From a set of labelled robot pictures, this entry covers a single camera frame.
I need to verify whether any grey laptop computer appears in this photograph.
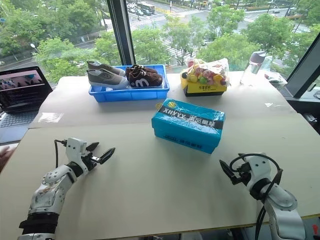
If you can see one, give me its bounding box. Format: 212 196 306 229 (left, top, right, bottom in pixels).
0 65 54 145

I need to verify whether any yellow and black box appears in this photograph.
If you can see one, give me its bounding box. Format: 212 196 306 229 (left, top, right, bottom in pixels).
180 72 228 98

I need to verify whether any white and black small object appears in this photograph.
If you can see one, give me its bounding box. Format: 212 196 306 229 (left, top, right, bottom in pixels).
264 72 288 85

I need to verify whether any clear water bottle maroon lid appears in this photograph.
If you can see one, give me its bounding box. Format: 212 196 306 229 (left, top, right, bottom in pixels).
239 50 267 87

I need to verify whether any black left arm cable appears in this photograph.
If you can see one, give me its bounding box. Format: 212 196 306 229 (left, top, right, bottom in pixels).
53 139 68 169

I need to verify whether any brown suede shoe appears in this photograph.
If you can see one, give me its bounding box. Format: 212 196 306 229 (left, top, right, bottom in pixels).
124 64 159 76
125 68 164 89

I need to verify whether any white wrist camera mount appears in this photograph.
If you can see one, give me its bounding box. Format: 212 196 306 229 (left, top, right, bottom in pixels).
243 152 273 189
65 137 88 166

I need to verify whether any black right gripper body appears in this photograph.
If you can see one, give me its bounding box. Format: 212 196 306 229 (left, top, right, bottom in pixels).
230 161 252 186

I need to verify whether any blue plastic bin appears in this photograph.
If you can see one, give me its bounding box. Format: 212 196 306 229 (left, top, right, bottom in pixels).
88 64 171 103

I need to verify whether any teal shoe box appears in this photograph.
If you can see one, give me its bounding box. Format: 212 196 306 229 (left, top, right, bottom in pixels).
151 98 226 155

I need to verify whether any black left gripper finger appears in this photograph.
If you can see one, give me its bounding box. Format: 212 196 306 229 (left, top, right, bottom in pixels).
97 147 117 165
85 141 100 152

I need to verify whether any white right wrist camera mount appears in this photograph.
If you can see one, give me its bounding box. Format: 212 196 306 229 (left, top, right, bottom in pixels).
243 152 273 189

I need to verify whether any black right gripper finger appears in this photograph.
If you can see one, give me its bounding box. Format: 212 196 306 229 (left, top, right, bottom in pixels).
219 159 235 180

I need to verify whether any black window frame post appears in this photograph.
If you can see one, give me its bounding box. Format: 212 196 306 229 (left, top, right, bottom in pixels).
106 0 137 69
284 31 320 99

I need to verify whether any clear bag of colourful toys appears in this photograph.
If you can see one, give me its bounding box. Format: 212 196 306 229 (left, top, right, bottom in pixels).
180 57 231 88

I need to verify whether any person's bare hand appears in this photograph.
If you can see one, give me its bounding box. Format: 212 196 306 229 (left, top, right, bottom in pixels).
0 145 17 174

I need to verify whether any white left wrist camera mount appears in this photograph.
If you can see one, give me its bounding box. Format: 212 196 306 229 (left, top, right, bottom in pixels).
65 137 88 166

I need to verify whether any grey canvas shoe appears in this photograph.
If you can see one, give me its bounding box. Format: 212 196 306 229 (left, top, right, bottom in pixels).
85 69 131 87
86 60 127 77

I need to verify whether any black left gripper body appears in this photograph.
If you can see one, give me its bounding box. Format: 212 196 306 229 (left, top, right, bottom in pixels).
81 150 101 172

